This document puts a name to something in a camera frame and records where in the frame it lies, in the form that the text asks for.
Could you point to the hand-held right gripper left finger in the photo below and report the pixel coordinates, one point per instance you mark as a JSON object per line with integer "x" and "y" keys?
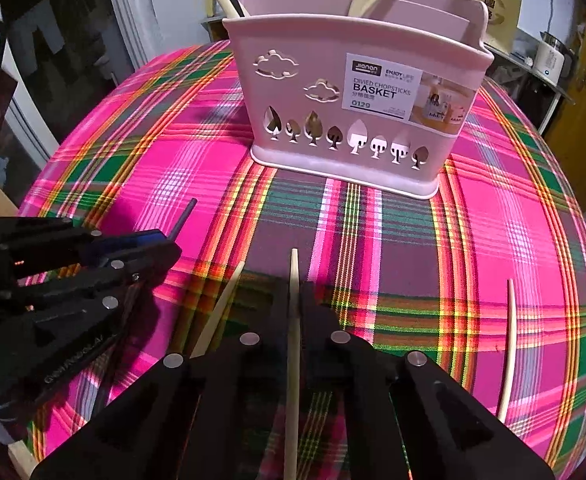
{"x": 279, "y": 330}

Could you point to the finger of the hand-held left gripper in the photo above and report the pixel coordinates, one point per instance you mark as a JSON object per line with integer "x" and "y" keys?
{"x": 133, "y": 245}
{"x": 73, "y": 330}

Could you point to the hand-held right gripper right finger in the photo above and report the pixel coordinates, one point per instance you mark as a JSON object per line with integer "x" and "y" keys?
{"x": 309, "y": 330}

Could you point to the pink plastic chopstick basket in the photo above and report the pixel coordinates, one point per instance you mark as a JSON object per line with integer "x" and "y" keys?
{"x": 323, "y": 110}

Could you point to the pink green plaid tablecloth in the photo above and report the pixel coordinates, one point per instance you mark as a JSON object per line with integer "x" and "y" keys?
{"x": 498, "y": 240}

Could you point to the metal counter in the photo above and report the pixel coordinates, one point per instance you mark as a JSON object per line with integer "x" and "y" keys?
{"x": 528, "y": 67}

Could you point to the yellow door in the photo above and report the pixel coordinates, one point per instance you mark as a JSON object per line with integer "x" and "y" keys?
{"x": 585, "y": 110}

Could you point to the white electric kettle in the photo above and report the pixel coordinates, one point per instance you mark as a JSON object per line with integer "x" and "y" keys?
{"x": 553, "y": 60}

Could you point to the gold cardboard box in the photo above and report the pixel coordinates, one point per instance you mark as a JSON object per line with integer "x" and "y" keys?
{"x": 493, "y": 7}

